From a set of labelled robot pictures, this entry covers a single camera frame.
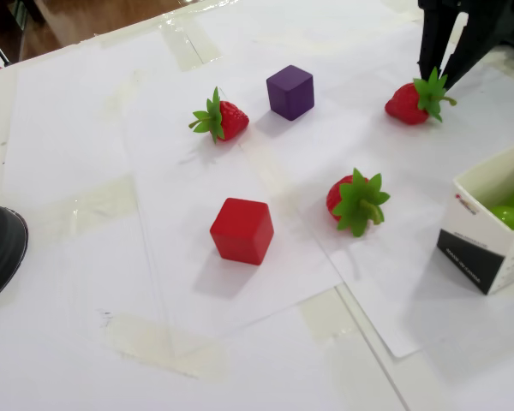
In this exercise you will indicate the black gripper with plate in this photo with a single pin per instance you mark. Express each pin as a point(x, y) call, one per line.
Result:
point(475, 30)

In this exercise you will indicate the white and black paper box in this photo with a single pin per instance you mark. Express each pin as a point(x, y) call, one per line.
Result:
point(464, 257)

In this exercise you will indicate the red strawberry with curved stem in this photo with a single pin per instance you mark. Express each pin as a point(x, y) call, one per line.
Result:
point(404, 105)

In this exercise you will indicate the purple wooden cube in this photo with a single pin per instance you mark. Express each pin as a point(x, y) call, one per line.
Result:
point(289, 94)

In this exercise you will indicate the red strawberry with spread leaves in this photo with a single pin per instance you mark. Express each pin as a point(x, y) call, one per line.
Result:
point(357, 201)

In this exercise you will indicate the red strawberry with straight stem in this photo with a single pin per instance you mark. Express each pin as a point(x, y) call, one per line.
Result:
point(233, 117)

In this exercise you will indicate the red wooden cube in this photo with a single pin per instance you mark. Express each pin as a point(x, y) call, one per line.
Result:
point(242, 233)

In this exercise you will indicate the black round stand base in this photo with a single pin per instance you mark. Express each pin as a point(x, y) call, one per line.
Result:
point(0, 252)

